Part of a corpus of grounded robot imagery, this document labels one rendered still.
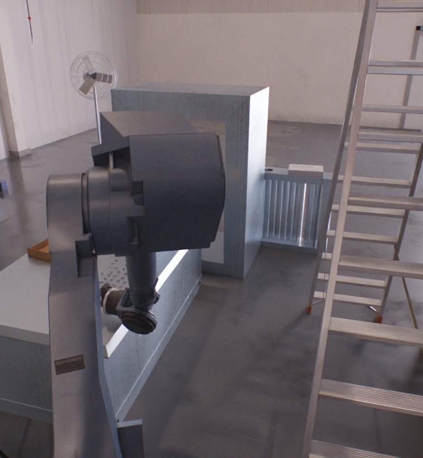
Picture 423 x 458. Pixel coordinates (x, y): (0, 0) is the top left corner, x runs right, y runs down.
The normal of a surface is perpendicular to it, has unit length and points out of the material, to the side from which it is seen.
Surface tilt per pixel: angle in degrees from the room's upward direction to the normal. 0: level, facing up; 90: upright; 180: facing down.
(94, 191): 47
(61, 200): 54
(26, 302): 0
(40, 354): 90
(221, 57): 90
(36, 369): 90
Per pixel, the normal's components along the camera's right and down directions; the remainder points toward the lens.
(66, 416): 0.15, -0.18
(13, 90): 0.95, 0.14
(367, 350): 0.00, -0.91
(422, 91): -0.33, 0.38
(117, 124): 0.07, -0.69
